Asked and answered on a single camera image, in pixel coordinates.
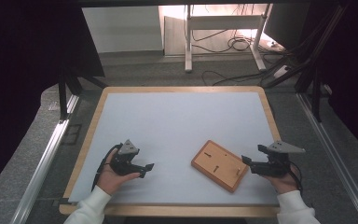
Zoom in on aluminium rail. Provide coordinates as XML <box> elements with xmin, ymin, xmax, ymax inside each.
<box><xmin>296</xmin><ymin>92</ymin><xmax>358</xmax><ymax>224</ymax></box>
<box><xmin>9</xmin><ymin>93</ymin><xmax>81</xmax><ymax>224</ymax></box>

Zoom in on person's right hand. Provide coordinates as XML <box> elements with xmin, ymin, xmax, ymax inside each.
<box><xmin>262</xmin><ymin>164</ymin><xmax>301</xmax><ymax>196</ymax></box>

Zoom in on person's left hand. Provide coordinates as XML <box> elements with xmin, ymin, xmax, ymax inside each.
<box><xmin>96</xmin><ymin>148</ymin><xmax>142</xmax><ymax>196</ymax></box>

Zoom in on white panel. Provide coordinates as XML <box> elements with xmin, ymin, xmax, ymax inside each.
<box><xmin>81</xmin><ymin>6</ymin><xmax>164</xmax><ymax>54</ymax></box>

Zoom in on dark curtain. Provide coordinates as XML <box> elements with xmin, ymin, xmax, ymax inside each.
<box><xmin>0</xmin><ymin>0</ymin><xmax>106</xmax><ymax>202</ymax></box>
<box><xmin>304</xmin><ymin>0</ymin><xmax>358</xmax><ymax>155</ymax></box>

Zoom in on black floor cables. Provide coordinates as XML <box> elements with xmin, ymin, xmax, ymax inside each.
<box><xmin>190</xmin><ymin>29</ymin><xmax>293</xmax><ymax>87</ymax></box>

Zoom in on white desk frame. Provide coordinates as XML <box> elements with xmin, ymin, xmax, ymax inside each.
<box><xmin>184</xmin><ymin>3</ymin><xmax>273</xmax><ymax>73</ymax></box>

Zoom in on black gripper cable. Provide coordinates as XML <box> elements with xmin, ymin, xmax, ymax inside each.
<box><xmin>90</xmin><ymin>143</ymin><xmax>123</xmax><ymax>191</ymax></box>
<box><xmin>288</xmin><ymin>161</ymin><xmax>304</xmax><ymax>191</ymax></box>

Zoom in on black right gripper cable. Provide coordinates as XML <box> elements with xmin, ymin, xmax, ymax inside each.
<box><xmin>288</xmin><ymin>161</ymin><xmax>304</xmax><ymax>191</ymax></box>

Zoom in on white power strip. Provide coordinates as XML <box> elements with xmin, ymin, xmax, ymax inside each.
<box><xmin>273</xmin><ymin>64</ymin><xmax>293</xmax><ymax>79</ymax></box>

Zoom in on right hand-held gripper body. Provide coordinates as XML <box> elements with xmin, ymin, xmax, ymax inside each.
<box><xmin>250</xmin><ymin>140</ymin><xmax>306</xmax><ymax>178</ymax></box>

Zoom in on wooden board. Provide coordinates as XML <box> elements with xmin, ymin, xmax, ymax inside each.
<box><xmin>190</xmin><ymin>139</ymin><xmax>250</xmax><ymax>194</ymax></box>

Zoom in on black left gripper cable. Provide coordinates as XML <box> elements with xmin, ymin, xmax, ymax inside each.
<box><xmin>90</xmin><ymin>143</ymin><xmax>123</xmax><ymax>191</ymax></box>

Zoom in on black metal stand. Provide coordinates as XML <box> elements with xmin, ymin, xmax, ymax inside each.
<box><xmin>58</xmin><ymin>65</ymin><xmax>108</xmax><ymax>121</ymax></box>
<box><xmin>262</xmin><ymin>4</ymin><xmax>349</xmax><ymax>123</ymax></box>

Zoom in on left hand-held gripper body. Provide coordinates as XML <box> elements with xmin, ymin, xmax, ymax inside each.
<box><xmin>109</xmin><ymin>139</ymin><xmax>141</xmax><ymax>176</ymax></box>

